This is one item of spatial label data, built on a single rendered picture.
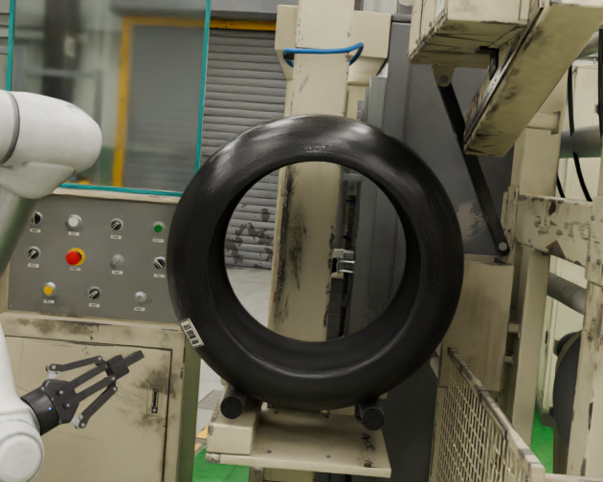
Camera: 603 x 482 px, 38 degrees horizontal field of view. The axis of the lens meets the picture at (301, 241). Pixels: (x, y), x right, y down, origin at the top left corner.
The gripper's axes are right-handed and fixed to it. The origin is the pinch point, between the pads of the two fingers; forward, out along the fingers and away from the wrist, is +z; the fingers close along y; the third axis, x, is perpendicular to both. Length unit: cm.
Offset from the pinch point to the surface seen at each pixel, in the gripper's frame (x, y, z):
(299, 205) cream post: -8, -11, 61
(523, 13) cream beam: 71, -25, 55
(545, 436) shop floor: -168, 171, 283
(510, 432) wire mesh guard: 57, 33, 26
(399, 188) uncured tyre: 34, -7, 50
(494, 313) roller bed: 18, 30, 78
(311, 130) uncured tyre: 26, -24, 43
